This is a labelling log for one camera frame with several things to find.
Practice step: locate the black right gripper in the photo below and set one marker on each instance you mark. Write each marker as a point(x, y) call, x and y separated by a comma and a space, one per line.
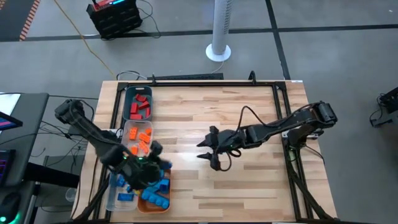
point(231, 141)

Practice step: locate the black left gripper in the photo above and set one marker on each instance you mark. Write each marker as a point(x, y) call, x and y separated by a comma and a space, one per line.
point(144, 169)

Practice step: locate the long light blue studded block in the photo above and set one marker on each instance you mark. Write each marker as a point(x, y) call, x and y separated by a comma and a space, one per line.
point(159, 201)

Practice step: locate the red toy block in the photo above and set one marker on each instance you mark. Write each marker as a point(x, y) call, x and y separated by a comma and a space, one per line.
point(148, 112)
point(140, 97)
point(134, 108)

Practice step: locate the red sloped block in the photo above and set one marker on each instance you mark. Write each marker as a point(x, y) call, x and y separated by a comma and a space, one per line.
point(144, 105)

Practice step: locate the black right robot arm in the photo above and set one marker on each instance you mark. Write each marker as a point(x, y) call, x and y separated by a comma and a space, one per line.
point(280, 124)

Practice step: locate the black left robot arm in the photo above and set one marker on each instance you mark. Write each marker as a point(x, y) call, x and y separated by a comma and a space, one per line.
point(93, 137)

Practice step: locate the clear plastic bin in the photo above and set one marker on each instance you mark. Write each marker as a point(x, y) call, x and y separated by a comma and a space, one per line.
point(112, 203)
point(126, 143)

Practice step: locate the orange plastic bin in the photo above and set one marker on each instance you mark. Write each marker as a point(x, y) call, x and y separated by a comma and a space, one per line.
point(144, 208)

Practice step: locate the teal plastic bin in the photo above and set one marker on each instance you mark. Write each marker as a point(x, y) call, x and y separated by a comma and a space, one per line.
point(126, 102)

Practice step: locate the clear cup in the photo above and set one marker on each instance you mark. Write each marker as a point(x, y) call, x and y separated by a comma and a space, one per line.
point(71, 194)

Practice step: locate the white tower fan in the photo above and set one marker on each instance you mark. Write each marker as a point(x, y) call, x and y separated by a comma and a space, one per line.
point(221, 25)

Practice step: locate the grey desk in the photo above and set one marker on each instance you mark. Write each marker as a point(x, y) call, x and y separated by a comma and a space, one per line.
point(31, 124)

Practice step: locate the backlit keyboard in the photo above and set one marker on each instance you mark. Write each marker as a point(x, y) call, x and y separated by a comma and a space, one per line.
point(6, 168)

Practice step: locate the black computer mouse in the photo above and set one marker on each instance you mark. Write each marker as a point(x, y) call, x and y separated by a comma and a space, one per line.
point(9, 207)

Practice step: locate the black ribbed equipment crate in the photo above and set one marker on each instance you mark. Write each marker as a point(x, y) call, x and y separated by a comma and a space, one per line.
point(115, 21)

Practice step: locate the computer monitor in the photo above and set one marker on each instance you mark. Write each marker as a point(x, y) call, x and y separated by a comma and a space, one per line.
point(7, 123)

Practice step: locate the white sheet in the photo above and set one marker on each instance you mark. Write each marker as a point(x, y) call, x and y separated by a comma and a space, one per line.
point(7, 102)

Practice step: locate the red device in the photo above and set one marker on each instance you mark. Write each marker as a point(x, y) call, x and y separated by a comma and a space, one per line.
point(102, 4)

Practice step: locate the black floor equipment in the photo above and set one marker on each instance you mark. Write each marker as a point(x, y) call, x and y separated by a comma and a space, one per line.
point(390, 102)

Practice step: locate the black mat orange edge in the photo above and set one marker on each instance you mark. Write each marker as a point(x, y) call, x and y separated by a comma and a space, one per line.
point(12, 18)

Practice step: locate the black metal table frame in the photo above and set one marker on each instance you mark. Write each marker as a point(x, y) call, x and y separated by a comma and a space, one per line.
point(217, 83)

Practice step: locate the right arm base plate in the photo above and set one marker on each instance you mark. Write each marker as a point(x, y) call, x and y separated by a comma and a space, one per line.
point(284, 134)

